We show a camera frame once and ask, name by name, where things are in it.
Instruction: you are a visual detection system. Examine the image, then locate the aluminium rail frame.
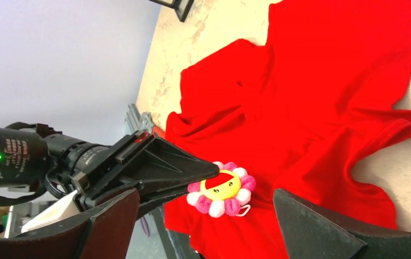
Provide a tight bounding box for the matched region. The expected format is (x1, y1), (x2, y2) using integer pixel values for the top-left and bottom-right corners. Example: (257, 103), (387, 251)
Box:
(125, 104), (155, 135)

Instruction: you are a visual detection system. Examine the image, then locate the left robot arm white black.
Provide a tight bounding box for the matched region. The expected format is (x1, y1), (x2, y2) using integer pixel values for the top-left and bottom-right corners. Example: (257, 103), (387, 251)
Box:
(0, 124), (219, 211)

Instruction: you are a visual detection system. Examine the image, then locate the black square frame stand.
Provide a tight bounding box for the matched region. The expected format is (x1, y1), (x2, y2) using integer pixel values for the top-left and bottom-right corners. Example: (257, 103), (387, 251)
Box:
(150, 0), (194, 22)

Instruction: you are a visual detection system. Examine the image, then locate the red t-shirt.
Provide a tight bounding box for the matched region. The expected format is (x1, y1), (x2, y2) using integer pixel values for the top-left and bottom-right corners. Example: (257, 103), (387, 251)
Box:
(165, 1), (411, 258)

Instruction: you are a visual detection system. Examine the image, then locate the pink flower brooch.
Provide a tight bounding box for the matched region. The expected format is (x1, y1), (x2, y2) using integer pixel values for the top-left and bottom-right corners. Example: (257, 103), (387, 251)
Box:
(186, 161), (256, 218)

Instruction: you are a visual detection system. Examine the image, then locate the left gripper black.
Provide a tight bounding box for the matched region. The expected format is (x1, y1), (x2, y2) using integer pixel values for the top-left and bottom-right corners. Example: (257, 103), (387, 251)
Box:
(44, 131), (219, 211)

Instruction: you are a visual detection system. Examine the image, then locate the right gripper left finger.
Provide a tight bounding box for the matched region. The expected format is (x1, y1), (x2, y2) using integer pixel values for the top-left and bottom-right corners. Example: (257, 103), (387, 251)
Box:
(0, 190), (140, 259)

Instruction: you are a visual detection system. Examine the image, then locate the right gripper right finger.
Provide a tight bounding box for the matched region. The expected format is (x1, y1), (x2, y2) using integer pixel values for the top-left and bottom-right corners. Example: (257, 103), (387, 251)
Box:
(273, 189), (411, 259)

